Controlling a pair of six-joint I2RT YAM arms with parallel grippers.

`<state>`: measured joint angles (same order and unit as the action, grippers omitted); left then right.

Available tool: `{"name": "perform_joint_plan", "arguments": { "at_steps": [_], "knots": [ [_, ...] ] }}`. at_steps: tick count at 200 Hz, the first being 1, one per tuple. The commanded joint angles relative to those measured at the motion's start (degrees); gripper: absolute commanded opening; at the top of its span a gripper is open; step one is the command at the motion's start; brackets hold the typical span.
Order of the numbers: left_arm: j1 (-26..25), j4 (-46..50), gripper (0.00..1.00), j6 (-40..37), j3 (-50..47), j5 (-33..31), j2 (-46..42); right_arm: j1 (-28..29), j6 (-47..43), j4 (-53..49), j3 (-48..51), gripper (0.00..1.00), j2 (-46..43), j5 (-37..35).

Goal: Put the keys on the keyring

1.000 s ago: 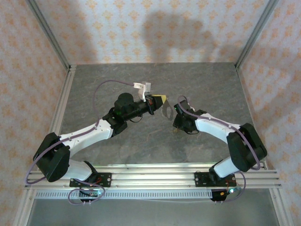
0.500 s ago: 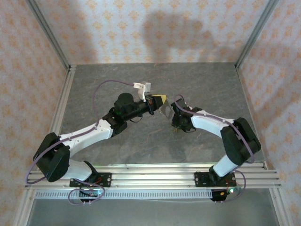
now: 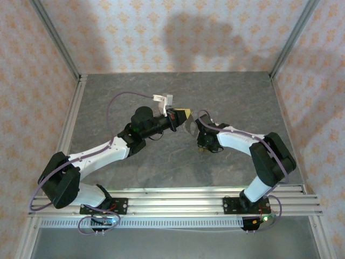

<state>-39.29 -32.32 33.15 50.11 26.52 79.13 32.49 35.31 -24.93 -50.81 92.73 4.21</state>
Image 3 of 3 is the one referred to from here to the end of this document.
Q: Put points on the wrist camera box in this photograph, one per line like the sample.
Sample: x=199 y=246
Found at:
x=208 y=122
x=168 y=99

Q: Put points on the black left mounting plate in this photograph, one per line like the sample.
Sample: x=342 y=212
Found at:
x=121 y=206

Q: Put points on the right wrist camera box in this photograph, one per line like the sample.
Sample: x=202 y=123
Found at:
x=208 y=122

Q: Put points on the left controller board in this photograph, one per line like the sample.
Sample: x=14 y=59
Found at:
x=106 y=221

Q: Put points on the aluminium frame post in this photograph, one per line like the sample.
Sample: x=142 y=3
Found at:
x=294 y=37
x=55 y=37

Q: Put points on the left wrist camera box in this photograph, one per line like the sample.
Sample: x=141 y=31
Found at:
x=168 y=99

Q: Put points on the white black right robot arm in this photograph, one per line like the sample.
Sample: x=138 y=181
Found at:
x=237 y=140

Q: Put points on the right controller board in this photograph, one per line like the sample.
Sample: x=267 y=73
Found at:
x=256 y=222

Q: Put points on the aluminium rail base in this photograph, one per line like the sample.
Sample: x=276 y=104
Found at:
x=175 y=205

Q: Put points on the black mounting plate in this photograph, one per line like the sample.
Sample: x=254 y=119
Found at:
x=121 y=206
x=229 y=206

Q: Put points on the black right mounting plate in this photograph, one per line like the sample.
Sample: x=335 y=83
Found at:
x=229 y=206

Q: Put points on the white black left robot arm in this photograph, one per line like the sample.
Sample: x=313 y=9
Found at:
x=102 y=153

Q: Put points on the controller board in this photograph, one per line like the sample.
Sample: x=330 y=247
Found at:
x=256 y=222
x=106 y=221

